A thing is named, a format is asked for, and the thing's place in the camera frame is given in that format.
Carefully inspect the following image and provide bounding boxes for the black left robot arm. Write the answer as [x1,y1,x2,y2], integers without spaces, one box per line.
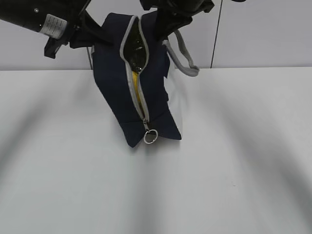
[0,0,113,59]

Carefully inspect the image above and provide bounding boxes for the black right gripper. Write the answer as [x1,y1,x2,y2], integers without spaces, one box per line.
[140,0,215,40]

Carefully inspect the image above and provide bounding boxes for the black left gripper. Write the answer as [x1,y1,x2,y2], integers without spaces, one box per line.
[43,0,113,59]

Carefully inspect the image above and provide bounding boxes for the yellow banana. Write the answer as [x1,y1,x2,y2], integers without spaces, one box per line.
[132,71,142,109]

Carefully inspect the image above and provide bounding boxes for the navy blue lunch bag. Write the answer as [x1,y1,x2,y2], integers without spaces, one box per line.
[92,12,199,147]

